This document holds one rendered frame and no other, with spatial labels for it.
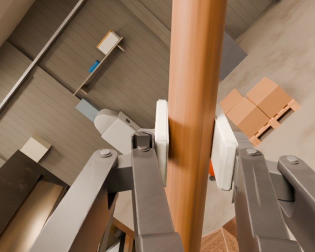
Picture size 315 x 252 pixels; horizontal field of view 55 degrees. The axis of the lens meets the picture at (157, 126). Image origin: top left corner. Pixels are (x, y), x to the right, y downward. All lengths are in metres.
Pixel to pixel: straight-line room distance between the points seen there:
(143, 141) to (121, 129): 7.60
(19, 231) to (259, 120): 2.96
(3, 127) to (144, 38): 4.58
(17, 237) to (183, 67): 1.62
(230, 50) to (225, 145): 6.38
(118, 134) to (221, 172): 7.66
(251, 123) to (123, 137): 4.56
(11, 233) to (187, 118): 1.62
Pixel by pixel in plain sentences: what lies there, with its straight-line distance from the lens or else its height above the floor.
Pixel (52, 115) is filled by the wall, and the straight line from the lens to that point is 8.77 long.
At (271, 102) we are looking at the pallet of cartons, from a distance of 3.87.
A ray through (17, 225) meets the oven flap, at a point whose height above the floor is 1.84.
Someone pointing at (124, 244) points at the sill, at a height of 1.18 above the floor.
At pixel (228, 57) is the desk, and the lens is 6.54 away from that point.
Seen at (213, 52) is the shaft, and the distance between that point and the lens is 0.17.
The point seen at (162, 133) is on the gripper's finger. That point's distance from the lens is 0.17.
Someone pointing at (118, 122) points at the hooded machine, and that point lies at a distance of 7.69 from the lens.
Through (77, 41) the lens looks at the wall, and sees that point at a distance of 8.15.
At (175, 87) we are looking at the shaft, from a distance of 0.18.
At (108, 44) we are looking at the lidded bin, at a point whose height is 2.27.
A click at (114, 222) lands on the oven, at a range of 2.24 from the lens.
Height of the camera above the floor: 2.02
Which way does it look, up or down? 15 degrees down
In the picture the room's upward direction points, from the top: 50 degrees counter-clockwise
